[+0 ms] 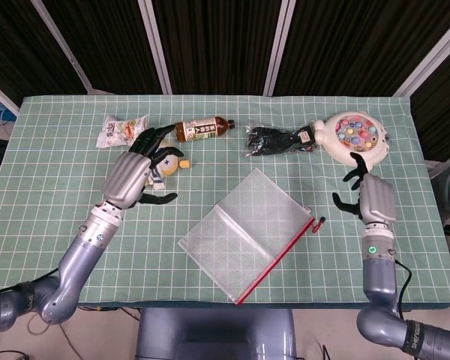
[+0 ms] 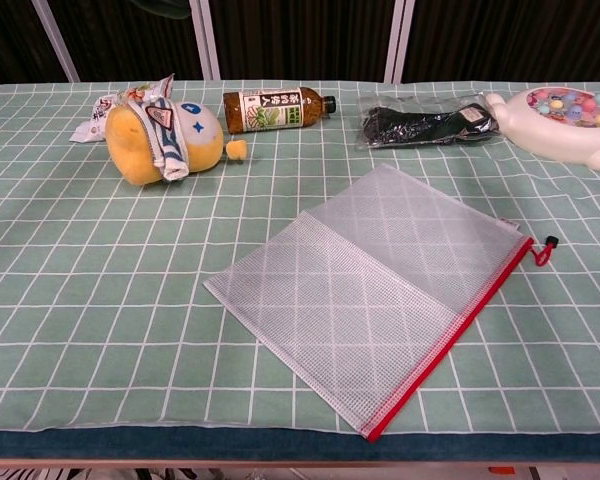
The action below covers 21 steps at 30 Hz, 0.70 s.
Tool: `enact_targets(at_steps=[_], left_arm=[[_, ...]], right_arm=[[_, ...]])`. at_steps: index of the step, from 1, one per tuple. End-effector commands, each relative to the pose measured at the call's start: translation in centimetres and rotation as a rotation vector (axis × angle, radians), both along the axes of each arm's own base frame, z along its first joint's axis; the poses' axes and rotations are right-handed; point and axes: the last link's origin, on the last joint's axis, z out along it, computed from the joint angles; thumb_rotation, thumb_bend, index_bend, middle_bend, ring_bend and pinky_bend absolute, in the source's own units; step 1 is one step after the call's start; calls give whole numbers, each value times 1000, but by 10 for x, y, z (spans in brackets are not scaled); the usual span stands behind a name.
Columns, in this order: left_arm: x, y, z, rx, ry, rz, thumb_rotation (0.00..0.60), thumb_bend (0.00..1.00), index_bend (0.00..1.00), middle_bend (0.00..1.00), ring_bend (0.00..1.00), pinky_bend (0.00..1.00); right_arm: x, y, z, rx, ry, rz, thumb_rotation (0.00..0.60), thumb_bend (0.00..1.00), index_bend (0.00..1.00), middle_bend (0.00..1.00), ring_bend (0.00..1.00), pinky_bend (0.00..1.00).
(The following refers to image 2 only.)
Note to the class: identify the white mesh zipper pouch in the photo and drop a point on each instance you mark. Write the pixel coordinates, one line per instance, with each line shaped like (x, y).
(355, 290)

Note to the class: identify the green tea bottle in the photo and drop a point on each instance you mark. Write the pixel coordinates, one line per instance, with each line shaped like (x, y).
(275, 112)

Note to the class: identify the black gloves in plastic bag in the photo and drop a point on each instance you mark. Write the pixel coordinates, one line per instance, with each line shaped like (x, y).
(405, 127)

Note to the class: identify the yellow plush toy striped scarf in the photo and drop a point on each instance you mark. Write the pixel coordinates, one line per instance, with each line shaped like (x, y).
(130, 150)

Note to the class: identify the green grid tablecloth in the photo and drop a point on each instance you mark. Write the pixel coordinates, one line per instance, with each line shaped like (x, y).
(105, 300)

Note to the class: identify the dark blue table cover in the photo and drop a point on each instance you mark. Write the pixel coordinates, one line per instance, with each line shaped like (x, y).
(180, 445)

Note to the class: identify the white snack packet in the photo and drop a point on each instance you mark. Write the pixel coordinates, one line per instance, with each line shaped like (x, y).
(92, 125)

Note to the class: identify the white fishing game toy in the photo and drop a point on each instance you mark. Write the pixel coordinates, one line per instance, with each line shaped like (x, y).
(555, 137)

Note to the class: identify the white partition post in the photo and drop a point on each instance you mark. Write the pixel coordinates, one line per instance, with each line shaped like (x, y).
(400, 40)
(205, 40)
(55, 40)

